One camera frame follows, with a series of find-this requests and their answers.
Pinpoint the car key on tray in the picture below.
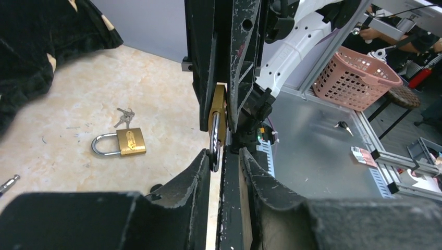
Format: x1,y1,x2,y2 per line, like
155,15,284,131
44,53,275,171
334,121,354,136

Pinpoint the black pillow with beige flowers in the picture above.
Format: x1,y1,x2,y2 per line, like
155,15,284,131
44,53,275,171
1,1,123,134

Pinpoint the small brass padlock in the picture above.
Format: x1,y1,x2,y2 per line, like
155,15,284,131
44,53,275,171
208,84,227,172

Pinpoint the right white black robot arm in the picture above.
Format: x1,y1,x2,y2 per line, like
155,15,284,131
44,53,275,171
182,1,361,133

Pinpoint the blue cable lock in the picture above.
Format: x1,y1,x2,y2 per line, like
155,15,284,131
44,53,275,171
0,174,20,196

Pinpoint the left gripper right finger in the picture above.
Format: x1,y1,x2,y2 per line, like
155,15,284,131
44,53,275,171
239,148,441,249

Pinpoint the red white card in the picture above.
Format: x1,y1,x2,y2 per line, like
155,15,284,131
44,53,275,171
351,146,377,168

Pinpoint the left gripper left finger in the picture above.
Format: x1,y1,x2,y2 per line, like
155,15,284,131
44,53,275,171
1,149,211,249

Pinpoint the pink perforated basket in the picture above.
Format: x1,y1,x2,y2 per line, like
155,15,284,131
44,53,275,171
312,46,403,111

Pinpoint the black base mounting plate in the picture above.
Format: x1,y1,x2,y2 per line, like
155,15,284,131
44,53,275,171
220,128,277,250

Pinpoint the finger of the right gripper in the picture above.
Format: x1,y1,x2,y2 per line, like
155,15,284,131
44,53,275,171
185,0,221,131
227,1,269,133

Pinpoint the large brass padlock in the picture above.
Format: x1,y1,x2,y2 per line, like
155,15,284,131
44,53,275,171
91,128,146,157

